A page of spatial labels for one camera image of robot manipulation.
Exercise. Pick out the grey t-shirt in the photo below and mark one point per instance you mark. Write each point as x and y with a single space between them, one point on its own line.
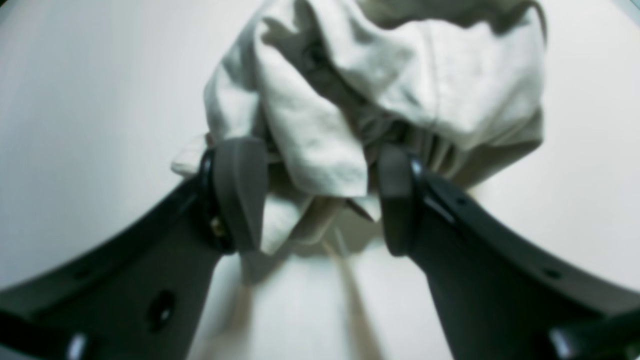
325 82

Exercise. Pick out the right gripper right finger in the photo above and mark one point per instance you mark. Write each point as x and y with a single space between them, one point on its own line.
497 295

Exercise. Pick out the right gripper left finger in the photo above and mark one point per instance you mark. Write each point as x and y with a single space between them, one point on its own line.
140 296

